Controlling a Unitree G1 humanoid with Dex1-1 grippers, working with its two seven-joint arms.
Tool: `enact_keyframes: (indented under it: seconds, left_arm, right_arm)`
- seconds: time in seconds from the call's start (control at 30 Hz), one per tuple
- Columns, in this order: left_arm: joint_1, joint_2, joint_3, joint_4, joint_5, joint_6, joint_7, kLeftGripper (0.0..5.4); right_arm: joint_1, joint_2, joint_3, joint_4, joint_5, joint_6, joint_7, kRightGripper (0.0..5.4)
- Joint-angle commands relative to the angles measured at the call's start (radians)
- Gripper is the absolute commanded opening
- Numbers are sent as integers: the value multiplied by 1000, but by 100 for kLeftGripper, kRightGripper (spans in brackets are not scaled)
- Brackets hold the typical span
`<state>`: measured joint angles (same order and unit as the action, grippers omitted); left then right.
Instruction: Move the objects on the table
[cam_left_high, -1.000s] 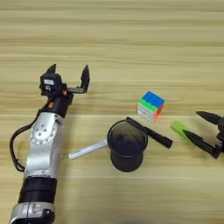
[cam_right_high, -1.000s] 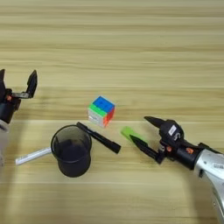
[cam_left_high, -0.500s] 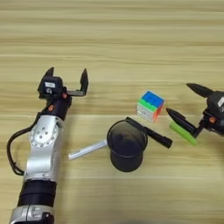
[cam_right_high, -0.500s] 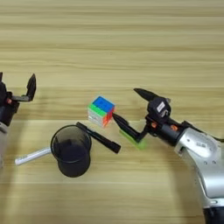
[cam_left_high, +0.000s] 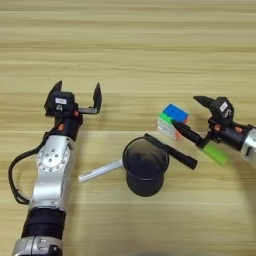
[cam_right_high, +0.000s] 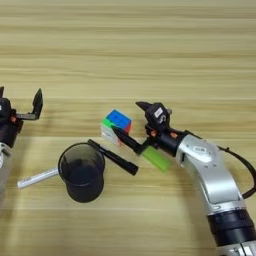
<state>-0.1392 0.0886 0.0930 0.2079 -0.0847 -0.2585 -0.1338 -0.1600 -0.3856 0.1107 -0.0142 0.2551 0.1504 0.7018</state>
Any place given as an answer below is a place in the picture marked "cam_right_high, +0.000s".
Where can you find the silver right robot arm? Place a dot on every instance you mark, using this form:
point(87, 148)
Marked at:
point(213, 173)

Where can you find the right gripper labelled black box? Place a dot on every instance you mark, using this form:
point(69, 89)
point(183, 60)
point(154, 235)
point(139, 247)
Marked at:
point(158, 115)

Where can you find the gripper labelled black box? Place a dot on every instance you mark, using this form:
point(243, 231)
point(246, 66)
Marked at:
point(4, 107)
point(158, 115)

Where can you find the green rectangular block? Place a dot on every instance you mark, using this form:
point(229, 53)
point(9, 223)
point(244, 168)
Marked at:
point(158, 160)

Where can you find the black round cup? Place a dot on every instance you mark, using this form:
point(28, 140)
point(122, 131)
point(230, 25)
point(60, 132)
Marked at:
point(81, 176)

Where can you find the black marker pen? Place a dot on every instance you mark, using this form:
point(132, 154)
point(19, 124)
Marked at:
point(121, 161)

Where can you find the left gripper labelled black box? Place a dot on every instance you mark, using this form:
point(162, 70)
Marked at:
point(4, 107)

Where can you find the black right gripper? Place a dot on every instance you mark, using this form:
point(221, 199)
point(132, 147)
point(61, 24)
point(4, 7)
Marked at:
point(166, 140)

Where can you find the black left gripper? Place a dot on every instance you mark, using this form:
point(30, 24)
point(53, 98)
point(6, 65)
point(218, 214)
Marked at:
point(6, 130)

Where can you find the multicoloured puzzle cube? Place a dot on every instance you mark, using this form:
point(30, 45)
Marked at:
point(116, 121)

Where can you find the white pen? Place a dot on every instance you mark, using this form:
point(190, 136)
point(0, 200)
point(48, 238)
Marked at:
point(36, 178)

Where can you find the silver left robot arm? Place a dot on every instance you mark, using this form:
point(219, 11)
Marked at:
point(5, 166)

